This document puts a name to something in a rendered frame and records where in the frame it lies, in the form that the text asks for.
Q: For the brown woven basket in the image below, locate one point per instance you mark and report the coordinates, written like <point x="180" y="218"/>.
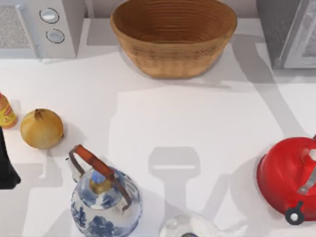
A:
<point x="172" y="37"/>

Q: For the blue and white teapot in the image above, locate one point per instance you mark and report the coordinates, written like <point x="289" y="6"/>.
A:
<point x="106" y="200"/>

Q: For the clear glass object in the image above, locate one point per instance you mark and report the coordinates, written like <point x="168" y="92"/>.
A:
<point x="184" y="225"/>

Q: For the yellow onion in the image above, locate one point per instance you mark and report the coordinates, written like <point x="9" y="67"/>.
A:
<point x="41" y="129"/>

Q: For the round microwave knob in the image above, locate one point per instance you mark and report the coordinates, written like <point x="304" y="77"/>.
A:
<point x="49" y="15"/>
<point x="55" y="36"/>

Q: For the red kettle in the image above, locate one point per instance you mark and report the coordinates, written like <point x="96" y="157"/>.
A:
<point x="286" y="177"/>

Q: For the orange sauce bottle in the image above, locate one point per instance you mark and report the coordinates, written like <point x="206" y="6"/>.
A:
<point x="7" y="114"/>

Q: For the pale microwave oven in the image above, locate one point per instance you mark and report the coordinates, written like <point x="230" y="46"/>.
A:
<point x="29" y="27"/>

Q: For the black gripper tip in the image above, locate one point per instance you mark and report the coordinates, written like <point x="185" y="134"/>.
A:
<point x="6" y="165"/>

